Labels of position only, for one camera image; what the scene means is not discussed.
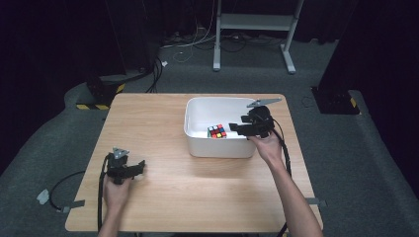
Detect black base with striped edge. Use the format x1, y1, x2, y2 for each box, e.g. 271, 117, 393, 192
75, 74, 126, 112

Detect white plastic bin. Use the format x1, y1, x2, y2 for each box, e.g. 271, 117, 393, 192
183, 96, 265, 159

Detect grey tape strip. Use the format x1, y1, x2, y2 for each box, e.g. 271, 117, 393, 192
61, 199, 86, 214
305, 197, 328, 208

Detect black cable bundle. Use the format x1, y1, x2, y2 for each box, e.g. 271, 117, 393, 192
126, 56, 165, 94

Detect black base with yellow mark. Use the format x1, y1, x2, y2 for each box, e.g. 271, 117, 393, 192
310, 86, 362, 116

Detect grey metal stand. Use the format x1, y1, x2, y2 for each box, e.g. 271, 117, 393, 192
212, 0, 304, 75

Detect person's left hand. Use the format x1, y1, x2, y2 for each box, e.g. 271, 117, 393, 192
103, 178, 132, 211

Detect multicoloured puzzle cube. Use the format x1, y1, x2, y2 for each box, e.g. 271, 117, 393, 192
207, 123, 228, 139

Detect person's right hand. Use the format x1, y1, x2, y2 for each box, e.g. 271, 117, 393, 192
247, 128, 285, 169

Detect black cables under stand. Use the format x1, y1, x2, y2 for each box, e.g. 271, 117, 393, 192
194, 32, 287, 53

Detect white floor cable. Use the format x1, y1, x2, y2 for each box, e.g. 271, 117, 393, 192
160, 0, 219, 64

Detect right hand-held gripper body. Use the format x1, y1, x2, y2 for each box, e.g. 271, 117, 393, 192
240, 97, 283, 139

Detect white plug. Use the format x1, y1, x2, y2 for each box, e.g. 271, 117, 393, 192
36, 189, 50, 205

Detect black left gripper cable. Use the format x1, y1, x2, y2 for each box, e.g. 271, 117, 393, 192
97, 153, 113, 233

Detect black floor cable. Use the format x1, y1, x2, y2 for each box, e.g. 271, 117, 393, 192
48, 170, 87, 211

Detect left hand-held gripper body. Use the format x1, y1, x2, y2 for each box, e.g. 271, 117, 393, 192
105, 147, 136, 186

